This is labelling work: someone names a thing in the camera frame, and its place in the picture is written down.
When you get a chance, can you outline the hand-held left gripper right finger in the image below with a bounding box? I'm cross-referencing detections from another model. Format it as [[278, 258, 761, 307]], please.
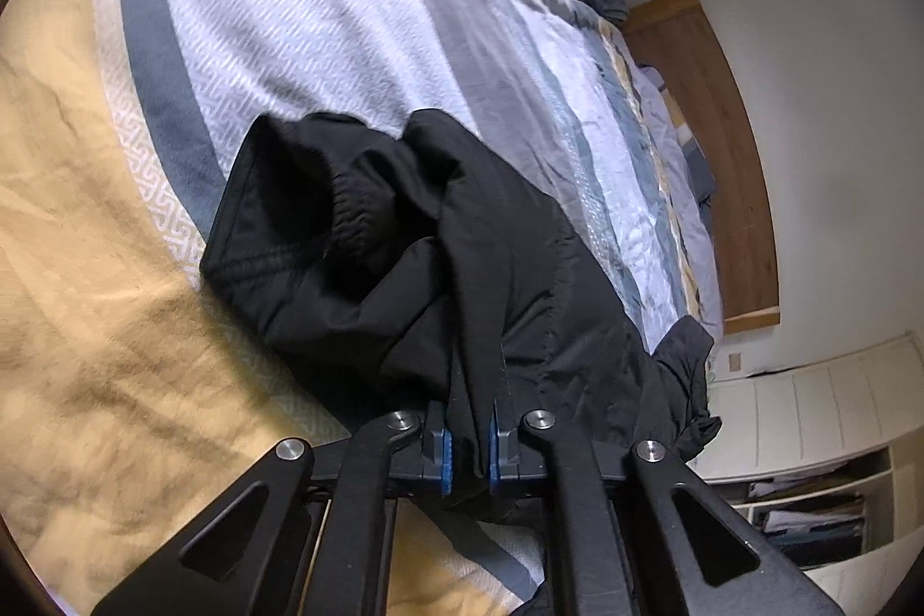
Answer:
[[487, 400, 845, 616]]

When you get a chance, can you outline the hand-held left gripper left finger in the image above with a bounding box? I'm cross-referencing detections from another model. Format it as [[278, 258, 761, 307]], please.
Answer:
[[90, 403, 456, 616]]

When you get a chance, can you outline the black jacket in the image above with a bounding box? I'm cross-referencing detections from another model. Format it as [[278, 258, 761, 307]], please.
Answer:
[[198, 109, 723, 616]]

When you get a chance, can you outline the stack of papers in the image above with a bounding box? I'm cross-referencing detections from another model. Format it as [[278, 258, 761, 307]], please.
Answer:
[[749, 477, 867, 568]]

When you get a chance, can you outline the white wardrobe shelf unit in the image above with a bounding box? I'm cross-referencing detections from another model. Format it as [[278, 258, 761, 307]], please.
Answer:
[[703, 333, 924, 595]]

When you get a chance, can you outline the wooden headboard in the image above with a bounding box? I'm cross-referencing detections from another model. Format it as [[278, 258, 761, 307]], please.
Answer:
[[624, 0, 782, 335]]

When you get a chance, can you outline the pale lavender pillow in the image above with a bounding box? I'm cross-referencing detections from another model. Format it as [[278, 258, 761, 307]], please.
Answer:
[[635, 64, 712, 191]]

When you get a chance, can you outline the striped bed duvet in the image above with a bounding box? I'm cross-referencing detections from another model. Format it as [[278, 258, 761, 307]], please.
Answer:
[[0, 0, 724, 616]]

